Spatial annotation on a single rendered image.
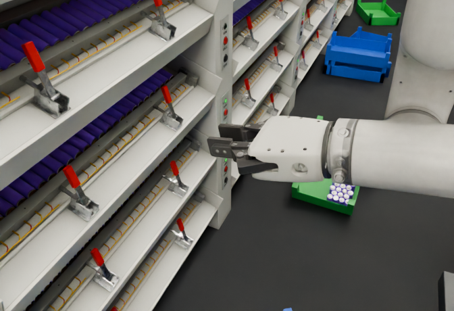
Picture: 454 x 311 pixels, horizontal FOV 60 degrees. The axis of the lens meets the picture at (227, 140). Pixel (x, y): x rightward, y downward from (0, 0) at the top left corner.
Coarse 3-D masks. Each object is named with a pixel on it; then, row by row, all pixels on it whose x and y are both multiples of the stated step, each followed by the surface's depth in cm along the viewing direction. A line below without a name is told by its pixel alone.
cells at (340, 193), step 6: (330, 186) 126; (336, 186) 126; (342, 186) 126; (348, 186) 125; (354, 186) 125; (330, 192) 127; (336, 192) 125; (342, 192) 125; (348, 192) 124; (330, 198) 124; (336, 198) 124; (342, 198) 124; (348, 198) 123; (342, 204) 124
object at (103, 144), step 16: (176, 80) 88; (160, 96) 83; (144, 112) 78; (112, 128) 73; (128, 128) 76; (96, 144) 69; (112, 144) 72; (80, 160) 66; (64, 176) 63; (48, 192) 60; (16, 208) 57; (32, 208) 58; (0, 224) 55; (16, 224) 56; (0, 240) 54
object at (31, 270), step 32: (192, 64) 91; (192, 96) 90; (160, 128) 80; (96, 160) 70; (128, 160) 72; (160, 160) 79; (96, 192) 66; (128, 192) 70; (32, 224) 58; (64, 224) 60; (96, 224) 63; (0, 256) 54; (32, 256) 55; (64, 256) 58; (0, 288) 52; (32, 288) 53
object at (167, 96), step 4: (164, 88) 77; (164, 92) 77; (168, 92) 78; (164, 96) 78; (168, 96) 78; (168, 100) 78; (168, 104) 79; (172, 108) 80; (172, 112) 80; (172, 116) 80
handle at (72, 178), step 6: (66, 168) 58; (72, 168) 58; (66, 174) 58; (72, 174) 58; (72, 180) 58; (78, 180) 59; (72, 186) 59; (78, 186) 60; (78, 192) 60; (84, 198) 61; (84, 204) 61
